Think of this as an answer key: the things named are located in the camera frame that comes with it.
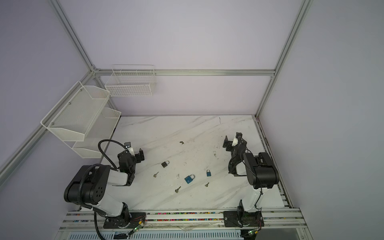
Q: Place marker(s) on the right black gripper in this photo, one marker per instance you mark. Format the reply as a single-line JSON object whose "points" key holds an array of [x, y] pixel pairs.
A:
{"points": [[231, 144]]}

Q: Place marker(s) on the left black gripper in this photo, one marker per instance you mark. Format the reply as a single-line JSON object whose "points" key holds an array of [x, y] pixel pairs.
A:
{"points": [[137, 155]]}

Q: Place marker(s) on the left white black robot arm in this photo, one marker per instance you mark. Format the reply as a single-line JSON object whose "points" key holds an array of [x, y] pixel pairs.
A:
{"points": [[88, 189]]}

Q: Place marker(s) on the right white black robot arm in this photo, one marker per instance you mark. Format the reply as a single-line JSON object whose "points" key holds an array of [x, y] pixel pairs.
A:
{"points": [[261, 174]]}

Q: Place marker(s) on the dark grey padlock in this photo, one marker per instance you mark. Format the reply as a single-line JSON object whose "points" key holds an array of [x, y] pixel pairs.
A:
{"points": [[165, 164]]}

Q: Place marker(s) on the large blue padlock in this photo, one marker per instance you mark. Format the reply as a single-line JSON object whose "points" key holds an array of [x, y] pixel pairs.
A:
{"points": [[189, 178]]}

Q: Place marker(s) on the white mesh two-tier shelf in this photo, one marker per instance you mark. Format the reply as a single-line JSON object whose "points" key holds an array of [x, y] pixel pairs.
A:
{"points": [[82, 119]]}

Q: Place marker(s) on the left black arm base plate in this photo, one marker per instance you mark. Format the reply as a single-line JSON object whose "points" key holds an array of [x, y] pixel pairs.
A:
{"points": [[123, 222]]}

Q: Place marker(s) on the white wire basket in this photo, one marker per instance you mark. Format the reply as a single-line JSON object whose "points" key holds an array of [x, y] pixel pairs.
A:
{"points": [[132, 81]]}

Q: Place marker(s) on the aluminium frame profiles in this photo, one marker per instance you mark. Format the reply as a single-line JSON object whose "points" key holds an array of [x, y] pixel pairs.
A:
{"points": [[18, 157]]}

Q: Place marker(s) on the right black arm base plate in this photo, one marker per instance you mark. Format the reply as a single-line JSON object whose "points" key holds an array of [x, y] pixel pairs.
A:
{"points": [[243, 219]]}

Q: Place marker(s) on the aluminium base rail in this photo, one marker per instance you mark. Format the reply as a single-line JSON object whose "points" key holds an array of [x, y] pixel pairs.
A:
{"points": [[188, 220]]}

